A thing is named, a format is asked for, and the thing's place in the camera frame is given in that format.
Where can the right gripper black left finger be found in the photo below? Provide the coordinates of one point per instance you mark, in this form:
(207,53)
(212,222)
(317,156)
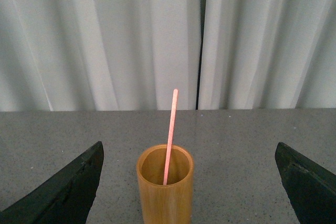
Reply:
(66,197)

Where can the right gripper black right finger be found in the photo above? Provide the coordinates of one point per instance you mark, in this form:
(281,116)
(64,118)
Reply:
(309,187)

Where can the bamboo chopstick holder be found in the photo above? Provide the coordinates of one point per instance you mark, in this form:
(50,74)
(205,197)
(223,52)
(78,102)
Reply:
(170,203)

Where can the pink chopstick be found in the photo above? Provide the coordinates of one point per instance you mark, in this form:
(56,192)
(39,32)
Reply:
(170,135)

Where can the white curtain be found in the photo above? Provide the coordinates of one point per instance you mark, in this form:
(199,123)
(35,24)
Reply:
(67,55)

